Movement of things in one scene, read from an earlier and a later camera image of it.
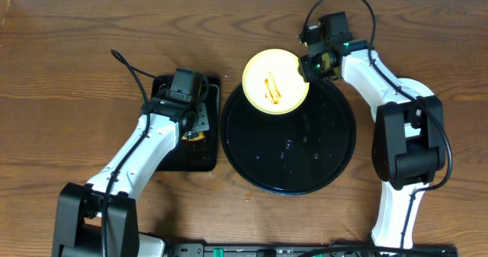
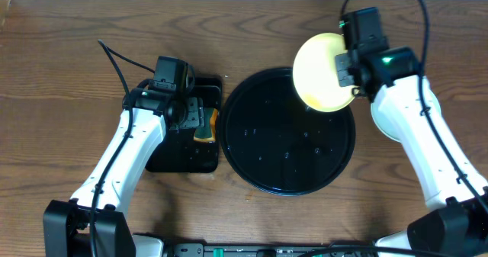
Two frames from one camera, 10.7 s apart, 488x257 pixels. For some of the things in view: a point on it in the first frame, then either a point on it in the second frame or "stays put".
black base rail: [304, 250] stays put
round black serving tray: [290, 153] stays put
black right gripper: [304, 64] → [341, 63]
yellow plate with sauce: [273, 82] → [316, 74]
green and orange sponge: [193, 136] → [208, 132]
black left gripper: [200, 112] stays put
